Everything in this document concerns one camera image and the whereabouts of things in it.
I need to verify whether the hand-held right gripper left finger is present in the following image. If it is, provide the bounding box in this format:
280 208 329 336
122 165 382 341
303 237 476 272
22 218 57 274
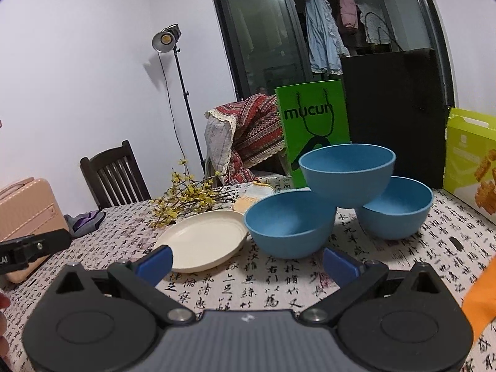
41 245 198 327

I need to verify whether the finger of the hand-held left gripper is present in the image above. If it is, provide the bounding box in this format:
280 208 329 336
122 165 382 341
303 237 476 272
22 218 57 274
11 229 72 268

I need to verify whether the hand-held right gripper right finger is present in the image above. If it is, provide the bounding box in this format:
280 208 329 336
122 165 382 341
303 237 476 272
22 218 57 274
299 246 455 327

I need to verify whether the cream plate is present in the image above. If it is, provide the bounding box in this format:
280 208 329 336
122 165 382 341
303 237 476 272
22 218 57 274
154 210 249 273

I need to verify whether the blue bowl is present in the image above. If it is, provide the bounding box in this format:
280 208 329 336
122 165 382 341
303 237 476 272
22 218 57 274
354 176 433 240
298 143 396 209
244 191 337 259

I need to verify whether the person's left hand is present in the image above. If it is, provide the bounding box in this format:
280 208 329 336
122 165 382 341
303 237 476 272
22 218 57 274
0 290 11 357

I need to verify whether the pink suitcase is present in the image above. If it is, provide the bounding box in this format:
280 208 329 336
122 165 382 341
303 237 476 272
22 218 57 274
0 177 72 284

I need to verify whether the purple grey cloth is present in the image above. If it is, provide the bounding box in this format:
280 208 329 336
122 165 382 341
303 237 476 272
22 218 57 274
64 210 106 238

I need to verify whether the yellow flower branch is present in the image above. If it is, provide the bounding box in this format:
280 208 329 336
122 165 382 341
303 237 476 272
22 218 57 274
150 158 233 228

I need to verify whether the calligraphy print tablecloth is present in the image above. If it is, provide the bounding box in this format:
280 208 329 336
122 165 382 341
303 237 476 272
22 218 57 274
0 176 496 372

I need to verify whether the dark wooden chair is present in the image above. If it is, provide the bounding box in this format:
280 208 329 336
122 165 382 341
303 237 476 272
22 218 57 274
80 140 152 210

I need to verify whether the green paper bag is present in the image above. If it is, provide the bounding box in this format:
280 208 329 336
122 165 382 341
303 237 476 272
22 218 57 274
275 79 351 188

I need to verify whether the grey quilted lace cushion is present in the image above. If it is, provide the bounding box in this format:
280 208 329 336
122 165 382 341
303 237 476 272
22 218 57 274
205 109 238 179

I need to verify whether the orange pouch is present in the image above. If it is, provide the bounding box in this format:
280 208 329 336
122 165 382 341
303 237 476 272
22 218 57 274
461 256 496 343

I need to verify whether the yellow-green snack box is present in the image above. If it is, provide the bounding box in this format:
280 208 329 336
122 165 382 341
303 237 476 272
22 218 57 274
443 107 496 225

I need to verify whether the black paper bag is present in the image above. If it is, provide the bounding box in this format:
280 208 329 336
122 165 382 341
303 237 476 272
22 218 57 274
340 11 450 189

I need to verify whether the studio light on stand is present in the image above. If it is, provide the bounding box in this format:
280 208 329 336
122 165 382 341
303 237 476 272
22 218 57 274
152 24 206 181

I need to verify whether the hanging blue shirt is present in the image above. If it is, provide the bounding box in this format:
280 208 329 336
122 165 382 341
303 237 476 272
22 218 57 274
304 0 349 75

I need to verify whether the hanging white garment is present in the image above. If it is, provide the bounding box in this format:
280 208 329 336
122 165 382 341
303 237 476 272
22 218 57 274
356 0 392 45

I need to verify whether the dark sliding glass door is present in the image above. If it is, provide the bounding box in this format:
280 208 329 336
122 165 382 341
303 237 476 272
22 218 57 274
206 0 456 109

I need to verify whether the hanging pink garment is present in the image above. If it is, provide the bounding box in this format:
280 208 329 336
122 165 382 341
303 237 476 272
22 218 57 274
338 0 359 32

